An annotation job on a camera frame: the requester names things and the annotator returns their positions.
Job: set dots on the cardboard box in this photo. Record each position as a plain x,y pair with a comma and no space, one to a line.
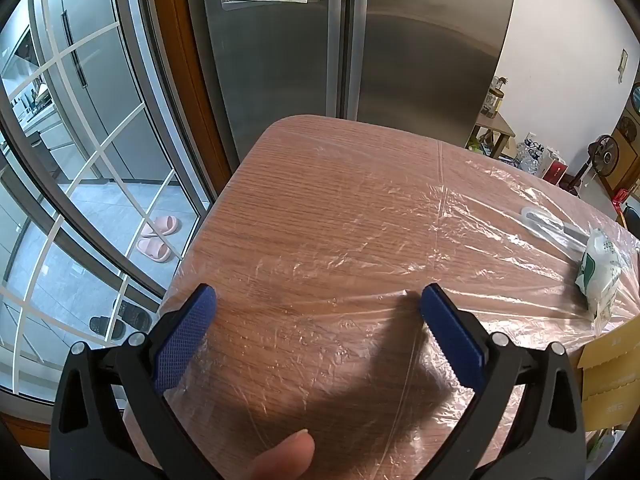
610,370

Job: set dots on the wooden cabinet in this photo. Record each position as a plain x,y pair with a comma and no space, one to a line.
627,150

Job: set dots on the pink slipper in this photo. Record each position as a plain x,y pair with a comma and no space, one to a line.
154,250
161,226

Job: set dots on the stainless steel refrigerator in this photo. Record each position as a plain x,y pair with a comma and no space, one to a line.
280,70

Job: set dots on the white and green packet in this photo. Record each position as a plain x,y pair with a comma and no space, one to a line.
597,275

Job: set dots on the sliding glass door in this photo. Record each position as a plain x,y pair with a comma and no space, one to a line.
130,125

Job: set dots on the glass jar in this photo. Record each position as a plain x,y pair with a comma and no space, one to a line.
494,100

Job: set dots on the person's left hand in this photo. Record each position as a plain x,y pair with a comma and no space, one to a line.
282,457

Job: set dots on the red box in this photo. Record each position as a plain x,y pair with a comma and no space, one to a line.
555,172

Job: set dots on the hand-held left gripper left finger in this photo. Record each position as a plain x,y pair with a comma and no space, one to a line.
185,335

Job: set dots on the small wooden side table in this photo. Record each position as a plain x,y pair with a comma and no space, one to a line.
495,122

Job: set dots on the black slipper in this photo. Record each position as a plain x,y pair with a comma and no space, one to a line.
106,327
134,317

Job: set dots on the pack of plastic bottles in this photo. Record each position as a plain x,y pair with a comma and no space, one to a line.
529,155

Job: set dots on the clear plastic package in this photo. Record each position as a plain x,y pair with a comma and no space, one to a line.
547,225

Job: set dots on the standing fan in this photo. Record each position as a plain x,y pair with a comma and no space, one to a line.
605,152

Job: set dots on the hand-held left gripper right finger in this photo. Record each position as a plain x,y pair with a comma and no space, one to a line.
452,335

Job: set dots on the wall switch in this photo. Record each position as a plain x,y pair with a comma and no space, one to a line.
622,66

